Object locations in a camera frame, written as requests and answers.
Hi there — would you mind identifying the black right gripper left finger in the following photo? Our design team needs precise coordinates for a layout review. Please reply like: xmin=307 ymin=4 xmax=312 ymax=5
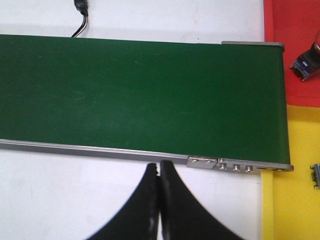
xmin=89 ymin=163 xmax=159 ymax=240

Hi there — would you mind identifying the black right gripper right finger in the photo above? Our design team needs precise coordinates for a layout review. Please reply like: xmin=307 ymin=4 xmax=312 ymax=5
xmin=159 ymin=160 xmax=241 ymax=240

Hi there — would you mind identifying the yellow mushroom push button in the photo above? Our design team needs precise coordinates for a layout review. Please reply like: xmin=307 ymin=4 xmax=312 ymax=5
xmin=310 ymin=163 xmax=320 ymax=189

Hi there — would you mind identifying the red mushroom push button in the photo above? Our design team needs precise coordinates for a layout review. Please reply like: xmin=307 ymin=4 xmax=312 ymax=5
xmin=289 ymin=32 xmax=320 ymax=82

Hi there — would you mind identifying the yellow plate mat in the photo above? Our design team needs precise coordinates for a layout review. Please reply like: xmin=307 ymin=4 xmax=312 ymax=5
xmin=261 ymin=105 xmax=320 ymax=240

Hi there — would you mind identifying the green conveyor belt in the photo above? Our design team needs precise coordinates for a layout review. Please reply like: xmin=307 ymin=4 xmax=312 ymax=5
xmin=0 ymin=35 xmax=290 ymax=164

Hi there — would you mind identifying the red plate mat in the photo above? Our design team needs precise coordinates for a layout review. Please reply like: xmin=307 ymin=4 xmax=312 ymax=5
xmin=263 ymin=0 xmax=320 ymax=107

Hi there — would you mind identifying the aluminium conveyor front rail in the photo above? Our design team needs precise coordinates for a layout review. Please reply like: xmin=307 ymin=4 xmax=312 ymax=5
xmin=0 ymin=139 xmax=294 ymax=173

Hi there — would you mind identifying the aluminium conveyor rail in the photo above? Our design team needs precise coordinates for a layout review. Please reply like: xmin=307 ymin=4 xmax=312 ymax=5
xmin=0 ymin=139 xmax=294 ymax=173
xmin=220 ymin=40 xmax=285 ymax=53

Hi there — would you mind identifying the aluminium conveyor rear rail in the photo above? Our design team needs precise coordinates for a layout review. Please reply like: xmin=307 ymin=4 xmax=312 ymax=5
xmin=220 ymin=40 xmax=285 ymax=53

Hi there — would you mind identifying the black cable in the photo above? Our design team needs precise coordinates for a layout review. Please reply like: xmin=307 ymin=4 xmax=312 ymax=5
xmin=71 ymin=0 xmax=90 ymax=38

